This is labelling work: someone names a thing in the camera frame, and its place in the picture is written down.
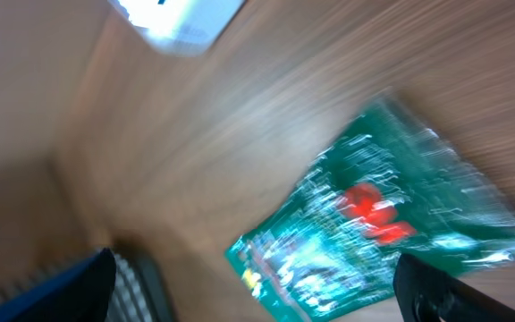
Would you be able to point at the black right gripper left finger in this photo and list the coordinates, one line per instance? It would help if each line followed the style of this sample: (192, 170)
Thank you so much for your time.
(81, 293)

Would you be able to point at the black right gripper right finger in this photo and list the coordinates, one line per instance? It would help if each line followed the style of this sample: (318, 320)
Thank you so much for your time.
(427, 294)

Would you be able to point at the green 3M gloves packet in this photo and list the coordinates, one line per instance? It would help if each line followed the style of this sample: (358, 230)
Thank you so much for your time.
(386, 186)

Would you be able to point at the white barcode scanner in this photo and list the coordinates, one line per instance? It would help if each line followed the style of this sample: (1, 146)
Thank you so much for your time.
(184, 28)

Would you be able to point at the grey black plastic basket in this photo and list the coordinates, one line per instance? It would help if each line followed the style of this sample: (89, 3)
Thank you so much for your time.
(139, 292)

